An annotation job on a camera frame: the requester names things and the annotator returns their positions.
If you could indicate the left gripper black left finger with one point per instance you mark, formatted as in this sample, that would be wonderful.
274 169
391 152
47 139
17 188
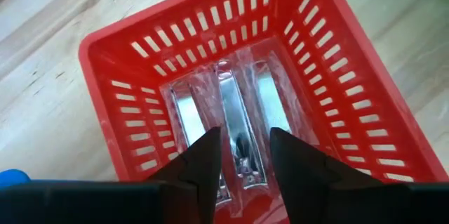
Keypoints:
182 196

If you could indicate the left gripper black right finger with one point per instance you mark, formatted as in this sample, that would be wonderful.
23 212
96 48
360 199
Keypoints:
315 189

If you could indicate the packaged silver nail clipper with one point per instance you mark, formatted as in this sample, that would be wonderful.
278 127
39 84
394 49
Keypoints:
189 118
235 111
273 101

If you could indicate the red plastic basket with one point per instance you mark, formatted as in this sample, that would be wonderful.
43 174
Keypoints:
105 66

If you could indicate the blue plastic basket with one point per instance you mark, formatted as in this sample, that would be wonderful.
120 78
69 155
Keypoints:
12 176

